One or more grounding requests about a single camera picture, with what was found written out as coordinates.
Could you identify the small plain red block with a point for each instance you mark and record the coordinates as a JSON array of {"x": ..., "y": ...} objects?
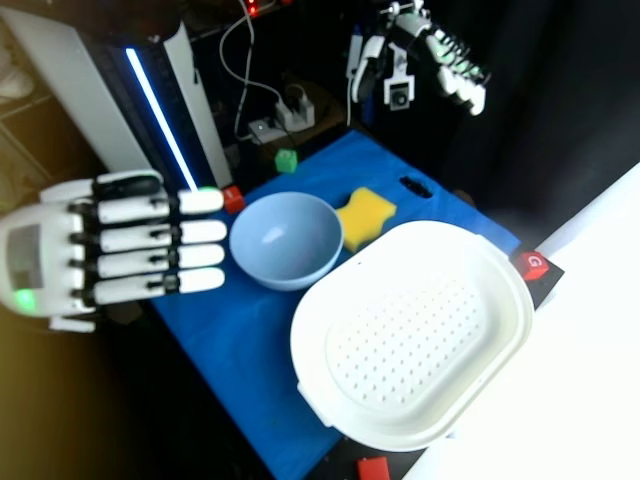
[{"x": 234, "y": 200}]

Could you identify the yellow sponge with green pad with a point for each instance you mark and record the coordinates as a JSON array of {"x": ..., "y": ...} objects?
[{"x": 362, "y": 220}]

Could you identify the red-orange block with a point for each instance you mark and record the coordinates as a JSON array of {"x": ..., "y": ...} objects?
[{"x": 373, "y": 469}]

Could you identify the white power adapter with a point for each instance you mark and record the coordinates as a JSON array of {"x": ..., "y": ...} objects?
[{"x": 262, "y": 131}]

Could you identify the white power strip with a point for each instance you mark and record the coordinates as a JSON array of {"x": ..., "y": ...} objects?
[{"x": 296, "y": 112}]

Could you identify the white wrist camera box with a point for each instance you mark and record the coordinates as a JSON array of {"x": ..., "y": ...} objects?
[{"x": 400, "y": 92}]

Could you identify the green block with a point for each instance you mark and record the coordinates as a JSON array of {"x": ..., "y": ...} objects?
[{"x": 286, "y": 161}]

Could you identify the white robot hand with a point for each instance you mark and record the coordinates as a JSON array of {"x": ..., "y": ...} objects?
[
  {"x": 45, "y": 250},
  {"x": 462, "y": 82}
]

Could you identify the red block with letter G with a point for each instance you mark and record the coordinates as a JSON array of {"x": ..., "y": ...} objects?
[{"x": 532, "y": 264}]

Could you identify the white perforated plastic basin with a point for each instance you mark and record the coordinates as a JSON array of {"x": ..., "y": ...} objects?
[{"x": 410, "y": 340}]

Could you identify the white column with blue light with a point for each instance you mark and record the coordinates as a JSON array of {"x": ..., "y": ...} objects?
[{"x": 75, "y": 85}]

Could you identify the light blue bowl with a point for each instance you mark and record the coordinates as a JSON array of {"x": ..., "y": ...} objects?
[{"x": 285, "y": 240}]

